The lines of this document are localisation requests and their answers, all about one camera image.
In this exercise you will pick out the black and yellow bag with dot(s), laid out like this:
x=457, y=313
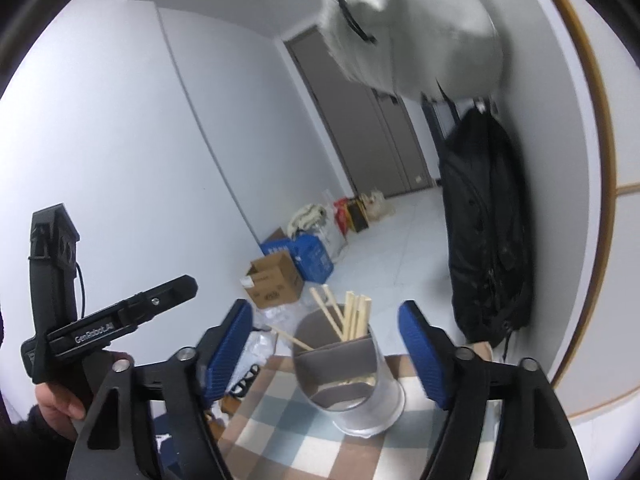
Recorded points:
x=357, y=217

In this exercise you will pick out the light grey backpack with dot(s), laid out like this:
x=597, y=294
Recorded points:
x=425, y=35

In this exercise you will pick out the black backpack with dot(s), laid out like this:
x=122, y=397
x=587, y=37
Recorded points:
x=480, y=235

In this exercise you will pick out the checkered tablecloth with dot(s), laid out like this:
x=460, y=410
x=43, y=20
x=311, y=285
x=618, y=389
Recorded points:
x=300, y=450

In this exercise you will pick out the beige bag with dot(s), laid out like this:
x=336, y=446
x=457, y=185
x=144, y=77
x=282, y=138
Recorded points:
x=377, y=205

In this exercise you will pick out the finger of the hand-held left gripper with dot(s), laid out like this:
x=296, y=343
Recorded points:
x=160, y=300

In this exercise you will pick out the blue cardboard box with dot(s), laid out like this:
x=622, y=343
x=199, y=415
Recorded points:
x=312, y=257

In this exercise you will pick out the brown slippers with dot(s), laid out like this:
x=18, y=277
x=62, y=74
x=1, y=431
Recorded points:
x=229, y=405

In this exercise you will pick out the white plastic bag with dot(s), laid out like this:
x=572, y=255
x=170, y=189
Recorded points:
x=332, y=240

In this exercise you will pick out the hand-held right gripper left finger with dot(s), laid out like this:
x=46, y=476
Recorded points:
x=227, y=355

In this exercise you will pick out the person's left hand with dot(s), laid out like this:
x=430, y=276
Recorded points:
x=57, y=405

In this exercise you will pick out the group of wooden chopsticks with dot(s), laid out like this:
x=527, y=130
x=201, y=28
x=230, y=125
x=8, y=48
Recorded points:
x=352, y=315

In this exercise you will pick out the person's left forearm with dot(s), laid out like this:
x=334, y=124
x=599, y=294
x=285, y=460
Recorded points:
x=30, y=455

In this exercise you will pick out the grey door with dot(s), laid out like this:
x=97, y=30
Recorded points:
x=360, y=135

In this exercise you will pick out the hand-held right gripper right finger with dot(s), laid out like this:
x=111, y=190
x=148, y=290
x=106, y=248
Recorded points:
x=425, y=355

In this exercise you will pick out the white plastic utensil holder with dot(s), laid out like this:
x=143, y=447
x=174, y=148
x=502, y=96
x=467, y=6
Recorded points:
x=370, y=405

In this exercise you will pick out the wooden trim strip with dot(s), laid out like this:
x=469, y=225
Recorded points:
x=611, y=185

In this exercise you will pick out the navy bag with white logo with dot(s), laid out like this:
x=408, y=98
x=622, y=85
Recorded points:
x=161, y=460

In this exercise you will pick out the grey plastic wrap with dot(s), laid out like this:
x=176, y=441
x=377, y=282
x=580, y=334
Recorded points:
x=270, y=317

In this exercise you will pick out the black and white striped slippers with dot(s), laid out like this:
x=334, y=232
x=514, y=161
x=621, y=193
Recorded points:
x=245, y=385

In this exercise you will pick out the brown cardboard box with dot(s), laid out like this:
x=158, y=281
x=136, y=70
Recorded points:
x=275, y=280

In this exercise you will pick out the red bag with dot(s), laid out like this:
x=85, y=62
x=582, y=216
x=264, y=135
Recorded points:
x=341, y=215

